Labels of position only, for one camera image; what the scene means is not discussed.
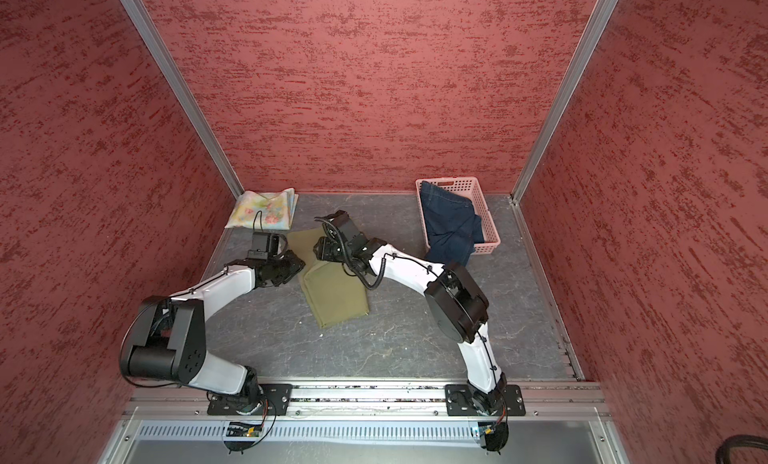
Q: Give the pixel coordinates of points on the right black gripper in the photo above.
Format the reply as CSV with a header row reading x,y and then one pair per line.
x,y
327,248

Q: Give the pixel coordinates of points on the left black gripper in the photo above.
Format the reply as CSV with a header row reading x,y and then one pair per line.
x,y
296,267

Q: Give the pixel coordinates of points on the olive green skirt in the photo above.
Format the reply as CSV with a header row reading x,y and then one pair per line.
x,y
332,295

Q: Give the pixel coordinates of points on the floral pastel skirt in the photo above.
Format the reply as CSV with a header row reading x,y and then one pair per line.
x,y
264,211

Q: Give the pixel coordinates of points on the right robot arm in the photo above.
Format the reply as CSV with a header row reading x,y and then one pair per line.
x,y
456,302

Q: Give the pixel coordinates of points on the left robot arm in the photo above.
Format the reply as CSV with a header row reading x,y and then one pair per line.
x,y
167,340

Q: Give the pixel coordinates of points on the blue denim skirt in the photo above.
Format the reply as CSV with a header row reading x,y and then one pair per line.
x,y
452,226

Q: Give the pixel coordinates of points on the pink plastic basket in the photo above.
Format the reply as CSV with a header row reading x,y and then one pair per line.
x,y
468,187

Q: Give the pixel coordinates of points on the left circuit board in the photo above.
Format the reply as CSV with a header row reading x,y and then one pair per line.
x,y
244,430

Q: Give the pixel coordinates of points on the circuit board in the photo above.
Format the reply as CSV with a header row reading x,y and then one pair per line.
x,y
490,431
244,430

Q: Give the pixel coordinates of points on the right circuit board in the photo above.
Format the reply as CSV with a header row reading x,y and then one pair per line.
x,y
490,431

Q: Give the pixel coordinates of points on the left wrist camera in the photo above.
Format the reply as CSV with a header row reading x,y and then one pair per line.
x,y
266,246

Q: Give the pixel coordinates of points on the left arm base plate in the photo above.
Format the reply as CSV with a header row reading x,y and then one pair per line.
x,y
265,398

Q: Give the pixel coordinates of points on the left corner aluminium post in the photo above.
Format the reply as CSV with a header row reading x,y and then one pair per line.
x,y
140,18

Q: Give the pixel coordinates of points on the corner aluminium post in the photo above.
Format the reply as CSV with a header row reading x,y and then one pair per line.
x,y
588,42
140,18

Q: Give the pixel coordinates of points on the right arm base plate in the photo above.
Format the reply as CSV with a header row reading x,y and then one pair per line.
x,y
465,400

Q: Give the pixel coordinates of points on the aluminium front rail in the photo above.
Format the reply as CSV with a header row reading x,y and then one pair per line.
x,y
424,400

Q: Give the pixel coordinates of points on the right corner aluminium post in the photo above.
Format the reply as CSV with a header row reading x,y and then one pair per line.
x,y
588,42

